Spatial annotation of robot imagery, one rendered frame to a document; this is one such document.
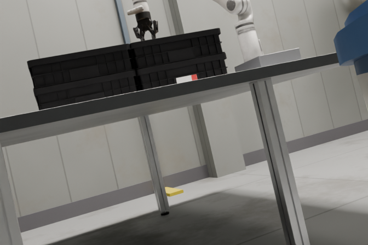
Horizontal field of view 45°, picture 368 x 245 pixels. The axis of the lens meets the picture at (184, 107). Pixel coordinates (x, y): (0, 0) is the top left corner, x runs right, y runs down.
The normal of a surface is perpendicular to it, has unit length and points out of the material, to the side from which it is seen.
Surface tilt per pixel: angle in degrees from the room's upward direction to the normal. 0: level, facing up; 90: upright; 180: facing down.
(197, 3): 90
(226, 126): 90
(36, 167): 90
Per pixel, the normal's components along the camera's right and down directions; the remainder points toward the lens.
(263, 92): 0.38, -0.11
